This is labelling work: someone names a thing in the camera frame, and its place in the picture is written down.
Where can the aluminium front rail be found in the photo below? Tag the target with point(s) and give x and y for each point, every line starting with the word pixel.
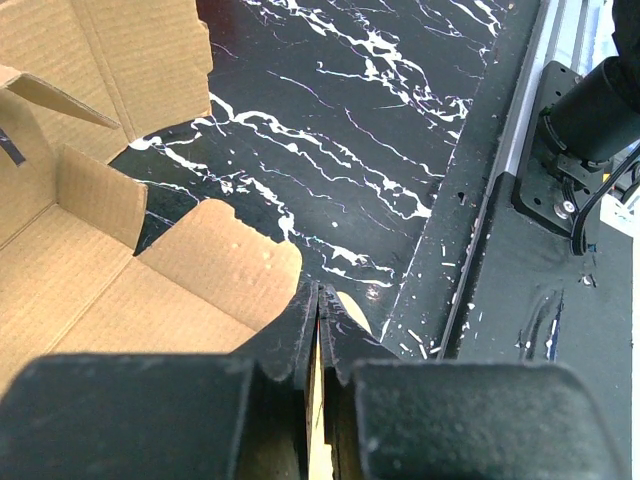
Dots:
pixel 540 90

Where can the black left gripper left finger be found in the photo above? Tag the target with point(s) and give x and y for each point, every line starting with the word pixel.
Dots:
pixel 241 415

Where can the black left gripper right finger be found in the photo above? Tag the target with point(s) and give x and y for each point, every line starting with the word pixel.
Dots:
pixel 387 418

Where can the brown cardboard box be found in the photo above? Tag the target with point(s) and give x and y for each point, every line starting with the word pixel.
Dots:
pixel 80 82

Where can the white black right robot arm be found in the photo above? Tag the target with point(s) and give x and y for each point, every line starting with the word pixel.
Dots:
pixel 600 115

